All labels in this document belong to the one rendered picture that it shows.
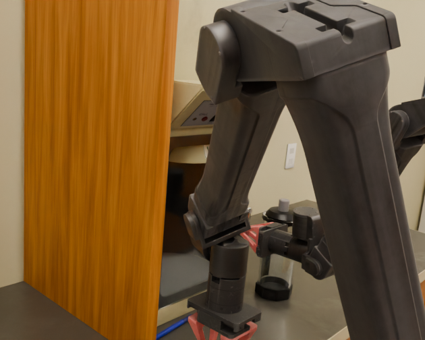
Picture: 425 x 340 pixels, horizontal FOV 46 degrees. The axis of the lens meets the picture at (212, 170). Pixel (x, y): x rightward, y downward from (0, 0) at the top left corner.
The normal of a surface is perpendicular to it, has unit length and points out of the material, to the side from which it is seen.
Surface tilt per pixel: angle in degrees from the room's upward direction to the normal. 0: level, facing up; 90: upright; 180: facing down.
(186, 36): 90
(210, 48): 111
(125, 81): 90
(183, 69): 90
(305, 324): 0
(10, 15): 90
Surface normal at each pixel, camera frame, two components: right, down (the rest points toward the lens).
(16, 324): 0.09, -0.97
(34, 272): -0.66, 0.11
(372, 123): 0.35, 0.16
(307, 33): -0.12, -0.80
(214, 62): -0.90, 0.35
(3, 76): 0.74, 0.21
